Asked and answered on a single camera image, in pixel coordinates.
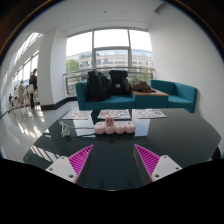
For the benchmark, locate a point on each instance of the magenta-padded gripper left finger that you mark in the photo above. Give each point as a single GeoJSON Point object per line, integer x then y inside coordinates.
{"type": "Point", "coordinates": [63, 167]}

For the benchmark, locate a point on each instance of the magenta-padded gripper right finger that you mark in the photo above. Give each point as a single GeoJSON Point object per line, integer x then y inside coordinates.
{"type": "Point", "coordinates": [166, 167]}

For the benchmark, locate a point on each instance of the metal window railing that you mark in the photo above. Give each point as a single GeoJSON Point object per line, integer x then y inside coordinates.
{"type": "Point", "coordinates": [76, 72]}

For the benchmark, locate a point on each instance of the small sticker sheet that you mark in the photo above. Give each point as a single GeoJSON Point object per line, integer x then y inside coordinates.
{"type": "Point", "coordinates": [77, 115]}

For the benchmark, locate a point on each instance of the empty teal sofa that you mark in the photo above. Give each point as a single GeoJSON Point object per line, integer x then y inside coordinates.
{"type": "Point", "coordinates": [181, 95]}

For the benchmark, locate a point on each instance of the black backpack with label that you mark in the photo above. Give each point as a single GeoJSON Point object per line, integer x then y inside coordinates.
{"type": "Point", "coordinates": [118, 82]}

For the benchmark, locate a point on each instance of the pink power strip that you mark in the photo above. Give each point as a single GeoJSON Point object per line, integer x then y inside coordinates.
{"type": "Point", "coordinates": [120, 128]}

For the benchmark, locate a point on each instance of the teal sofa with backpacks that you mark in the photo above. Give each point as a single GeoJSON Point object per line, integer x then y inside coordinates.
{"type": "Point", "coordinates": [110, 102]}

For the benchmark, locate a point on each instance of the teal side table, wooden top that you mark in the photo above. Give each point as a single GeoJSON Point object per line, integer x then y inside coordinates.
{"type": "Point", "coordinates": [150, 98]}

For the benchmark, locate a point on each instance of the brown jacket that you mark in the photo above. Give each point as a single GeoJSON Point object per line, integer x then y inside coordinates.
{"type": "Point", "coordinates": [142, 87]}

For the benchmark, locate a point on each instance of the large black backpack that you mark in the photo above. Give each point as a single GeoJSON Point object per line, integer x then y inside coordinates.
{"type": "Point", "coordinates": [98, 87]}

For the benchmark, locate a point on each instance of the person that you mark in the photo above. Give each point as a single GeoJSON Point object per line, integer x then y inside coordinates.
{"type": "Point", "coordinates": [33, 81]}
{"type": "Point", "coordinates": [21, 90]}

